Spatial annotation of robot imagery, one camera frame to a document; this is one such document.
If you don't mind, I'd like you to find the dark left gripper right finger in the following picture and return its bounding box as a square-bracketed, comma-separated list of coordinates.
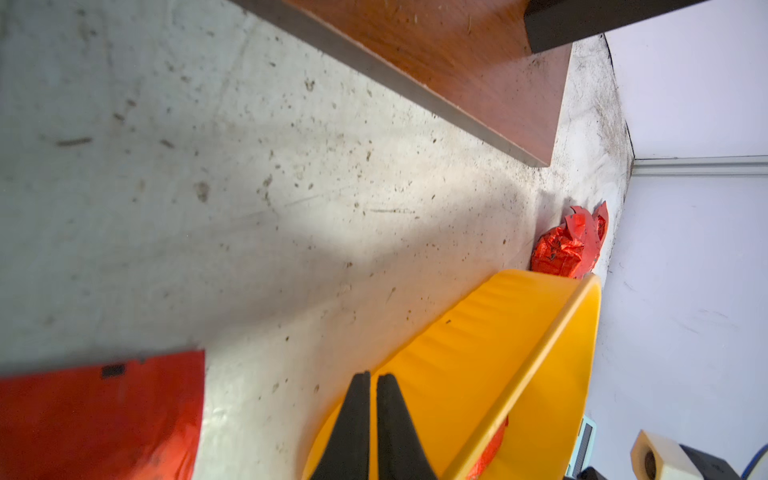
[376, 374, 437, 480]

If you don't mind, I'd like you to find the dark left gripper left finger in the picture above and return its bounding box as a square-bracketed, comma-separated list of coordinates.
[310, 371, 371, 480]

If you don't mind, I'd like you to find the yellow plastic storage box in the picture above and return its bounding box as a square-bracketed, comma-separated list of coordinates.
[303, 270, 601, 479]

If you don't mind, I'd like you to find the small red tea bag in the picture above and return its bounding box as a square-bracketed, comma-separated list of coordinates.
[530, 206, 603, 279]

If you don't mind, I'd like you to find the red tea bags pile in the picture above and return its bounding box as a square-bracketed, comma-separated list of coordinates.
[466, 417, 509, 480]

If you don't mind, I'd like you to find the light blue calculator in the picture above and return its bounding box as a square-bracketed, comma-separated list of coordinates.
[565, 416, 597, 479]

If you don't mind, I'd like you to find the brown wooden tiered stand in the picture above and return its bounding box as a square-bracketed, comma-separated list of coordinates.
[230, 0, 709, 169]

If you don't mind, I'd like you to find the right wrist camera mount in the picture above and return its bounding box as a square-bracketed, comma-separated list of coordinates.
[630, 430, 767, 480]

